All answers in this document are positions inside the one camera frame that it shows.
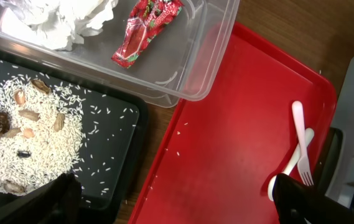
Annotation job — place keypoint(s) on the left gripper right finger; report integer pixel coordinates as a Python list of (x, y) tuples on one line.
[(298, 203)]

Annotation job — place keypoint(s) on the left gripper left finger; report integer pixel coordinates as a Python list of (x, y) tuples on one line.
[(55, 202)]

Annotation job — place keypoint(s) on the white plastic fork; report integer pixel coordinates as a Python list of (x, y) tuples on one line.
[(303, 162)]

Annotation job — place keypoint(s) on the white plastic spoon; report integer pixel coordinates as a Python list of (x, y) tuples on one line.
[(309, 135)]

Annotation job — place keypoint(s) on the black waste tray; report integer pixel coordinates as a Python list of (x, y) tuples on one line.
[(114, 124)]

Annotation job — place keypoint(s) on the rice and food scraps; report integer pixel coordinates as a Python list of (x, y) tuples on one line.
[(41, 133)]

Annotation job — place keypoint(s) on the red plastic tray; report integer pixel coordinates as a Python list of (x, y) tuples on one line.
[(219, 153)]

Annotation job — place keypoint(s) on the crumpled white tissue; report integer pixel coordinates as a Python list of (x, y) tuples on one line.
[(56, 24)]

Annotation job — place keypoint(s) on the clear plastic bin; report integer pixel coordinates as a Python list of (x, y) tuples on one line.
[(182, 62)]

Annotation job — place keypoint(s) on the red snack wrapper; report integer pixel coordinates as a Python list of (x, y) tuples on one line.
[(147, 20)]

